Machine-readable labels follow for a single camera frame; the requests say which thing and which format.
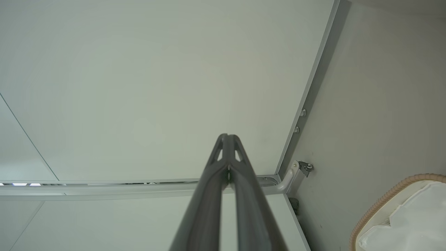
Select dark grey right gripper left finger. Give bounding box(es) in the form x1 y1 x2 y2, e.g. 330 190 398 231
169 134 229 251

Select grey partition bottom rail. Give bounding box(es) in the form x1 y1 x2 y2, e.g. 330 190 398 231
275 0 351 176

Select white basket liner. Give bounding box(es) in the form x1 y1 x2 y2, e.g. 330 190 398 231
356 178 440 244

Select white garment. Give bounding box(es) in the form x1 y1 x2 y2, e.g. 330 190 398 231
359 182 446 251

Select woven tan laundry basket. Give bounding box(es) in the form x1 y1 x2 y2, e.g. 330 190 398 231
349 173 446 251

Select black caster wheel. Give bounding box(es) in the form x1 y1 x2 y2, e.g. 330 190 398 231
298 161 314 177

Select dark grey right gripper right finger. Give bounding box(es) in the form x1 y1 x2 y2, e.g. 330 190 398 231
228 134 289 251

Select grey partition foot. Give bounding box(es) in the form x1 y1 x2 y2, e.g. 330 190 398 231
260 160 301 195

